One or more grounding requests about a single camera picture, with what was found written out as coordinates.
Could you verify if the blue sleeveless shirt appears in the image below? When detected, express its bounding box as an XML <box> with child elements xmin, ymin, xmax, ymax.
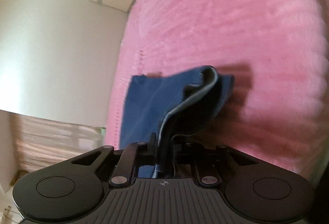
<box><xmin>119</xmin><ymin>66</ymin><xmax>235</xmax><ymax>179</ymax></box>

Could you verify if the pink ribbed blanket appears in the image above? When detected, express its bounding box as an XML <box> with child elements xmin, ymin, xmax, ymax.
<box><xmin>103</xmin><ymin>0</ymin><xmax>327</xmax><ymax>178</ymax></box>

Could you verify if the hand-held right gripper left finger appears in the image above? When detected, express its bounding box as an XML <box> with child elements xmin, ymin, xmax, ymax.
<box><xmin>71</xmin><ymin>133</ymin><xmax>158</xmax><ymax>187</ymax></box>

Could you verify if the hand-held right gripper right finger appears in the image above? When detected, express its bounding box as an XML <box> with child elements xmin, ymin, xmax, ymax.
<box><xmin>173</xmin><ymin>135</ymin><xmax>255</xmax><ymax>186</ymax></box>

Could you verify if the pink curtain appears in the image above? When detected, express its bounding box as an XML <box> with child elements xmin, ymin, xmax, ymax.
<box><xmin>15</xmin><ymin>113</ymin><xmax>106</xmax><ymax>173</ymax></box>

